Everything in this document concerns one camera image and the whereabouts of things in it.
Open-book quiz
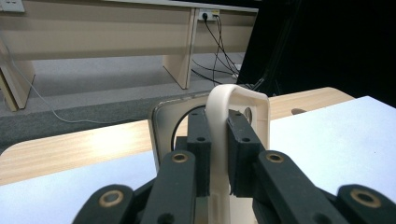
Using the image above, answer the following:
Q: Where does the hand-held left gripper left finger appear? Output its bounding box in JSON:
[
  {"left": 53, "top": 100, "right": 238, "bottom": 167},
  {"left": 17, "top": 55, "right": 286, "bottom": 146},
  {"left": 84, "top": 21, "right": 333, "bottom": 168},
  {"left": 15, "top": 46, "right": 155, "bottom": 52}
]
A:
[{"left": 176, "top": 106, "right": 213, "bottom": 198}]

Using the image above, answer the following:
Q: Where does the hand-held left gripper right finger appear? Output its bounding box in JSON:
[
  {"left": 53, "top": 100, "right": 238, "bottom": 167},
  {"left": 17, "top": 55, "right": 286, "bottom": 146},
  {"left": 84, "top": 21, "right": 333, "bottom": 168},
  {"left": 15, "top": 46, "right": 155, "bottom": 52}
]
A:
[{"left": 228, "top": 109, "right": 265, "bottom": 198}]

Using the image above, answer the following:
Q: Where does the beige phone case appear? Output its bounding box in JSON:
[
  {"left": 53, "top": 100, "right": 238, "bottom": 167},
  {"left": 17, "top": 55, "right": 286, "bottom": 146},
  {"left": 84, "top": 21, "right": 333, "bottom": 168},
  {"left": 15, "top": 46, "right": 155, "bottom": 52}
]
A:
[{"left": 205, "top": 83, "right": 270, "bottom": 224}]

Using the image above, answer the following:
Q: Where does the silver phone case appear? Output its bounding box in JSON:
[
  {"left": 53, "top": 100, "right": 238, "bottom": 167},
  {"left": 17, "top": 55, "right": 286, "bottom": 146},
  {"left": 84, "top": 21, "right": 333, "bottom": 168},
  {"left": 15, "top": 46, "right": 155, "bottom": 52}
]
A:
[{"left": 148, "top": 94, "right": 219, "bottom": 172}]

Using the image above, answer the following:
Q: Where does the wooden table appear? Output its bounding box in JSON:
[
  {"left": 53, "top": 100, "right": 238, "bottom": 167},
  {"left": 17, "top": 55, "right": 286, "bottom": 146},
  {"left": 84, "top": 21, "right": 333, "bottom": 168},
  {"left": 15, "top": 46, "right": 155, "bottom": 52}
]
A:
[{"left": 0, "top": 87, "right": 356, "bottom": 188}]

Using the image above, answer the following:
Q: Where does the black curtain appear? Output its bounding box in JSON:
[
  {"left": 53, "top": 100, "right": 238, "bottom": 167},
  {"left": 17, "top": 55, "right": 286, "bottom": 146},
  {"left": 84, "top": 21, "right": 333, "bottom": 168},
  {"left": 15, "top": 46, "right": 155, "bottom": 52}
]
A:
[{"left": 235, "top": 0, "right": 396, "bottom": 108}]

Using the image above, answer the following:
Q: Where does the bundle of black cables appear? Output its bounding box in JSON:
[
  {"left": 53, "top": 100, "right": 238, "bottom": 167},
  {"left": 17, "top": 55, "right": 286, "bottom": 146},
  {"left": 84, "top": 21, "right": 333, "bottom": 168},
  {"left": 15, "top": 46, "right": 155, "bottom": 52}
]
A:
[{"left": 191, "top": 13, "right": 250, "bottom": 88}]

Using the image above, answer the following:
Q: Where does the white wall power outlet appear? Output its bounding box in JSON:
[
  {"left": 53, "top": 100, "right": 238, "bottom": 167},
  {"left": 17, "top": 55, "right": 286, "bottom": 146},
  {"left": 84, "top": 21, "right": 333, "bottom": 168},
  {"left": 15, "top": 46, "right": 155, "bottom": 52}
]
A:
[{"left": 197, "top": 8, "right": 221, "bottom": 22}]

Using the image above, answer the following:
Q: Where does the white floor cable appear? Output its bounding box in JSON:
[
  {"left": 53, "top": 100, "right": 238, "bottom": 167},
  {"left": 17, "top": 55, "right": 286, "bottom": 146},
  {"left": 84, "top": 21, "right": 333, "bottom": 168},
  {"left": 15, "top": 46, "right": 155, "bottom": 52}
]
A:
[{"left": 0, "top": 46, "right": 129, "bottom": 125}]

